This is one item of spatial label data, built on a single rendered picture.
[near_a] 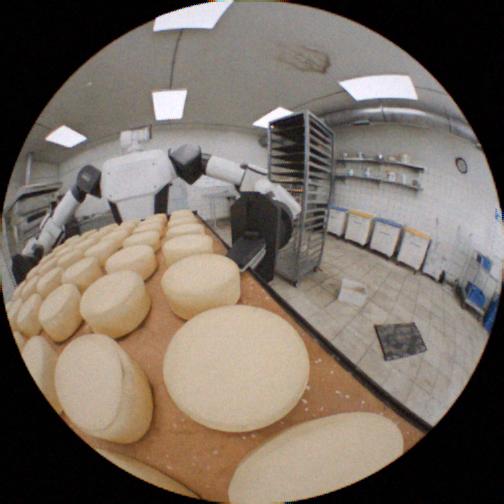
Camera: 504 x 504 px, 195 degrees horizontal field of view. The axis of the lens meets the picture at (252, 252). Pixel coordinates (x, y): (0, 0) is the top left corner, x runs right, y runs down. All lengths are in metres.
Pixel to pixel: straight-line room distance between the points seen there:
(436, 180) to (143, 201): 4.15
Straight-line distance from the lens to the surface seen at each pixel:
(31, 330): 0.19
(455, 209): 3.97
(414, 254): 3.28
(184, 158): 0.60
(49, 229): 0.80
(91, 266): 0.17
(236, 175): 0.58
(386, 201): 3.95
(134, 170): 0.57
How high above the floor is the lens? 1.07
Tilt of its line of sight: 25 degrees down
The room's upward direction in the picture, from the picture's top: straight up
